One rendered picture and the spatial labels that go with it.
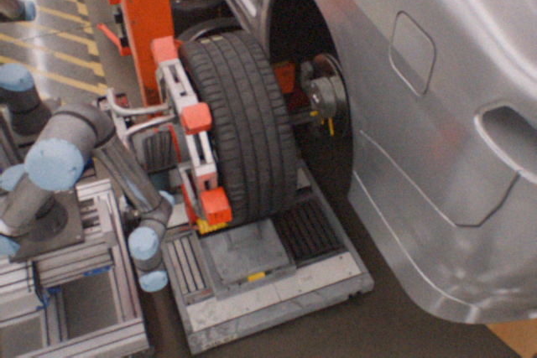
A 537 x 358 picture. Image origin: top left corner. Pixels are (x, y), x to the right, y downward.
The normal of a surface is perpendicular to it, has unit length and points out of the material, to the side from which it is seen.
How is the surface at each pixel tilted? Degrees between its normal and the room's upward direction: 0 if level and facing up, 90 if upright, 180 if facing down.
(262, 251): 0
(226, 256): 0
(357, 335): 0
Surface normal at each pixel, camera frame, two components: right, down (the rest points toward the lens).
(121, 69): 0.00, -0.69
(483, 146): -0.86, 0.37
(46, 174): -0.07, 0.65
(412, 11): -0.92, 0.15
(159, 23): 0.36, 0.68
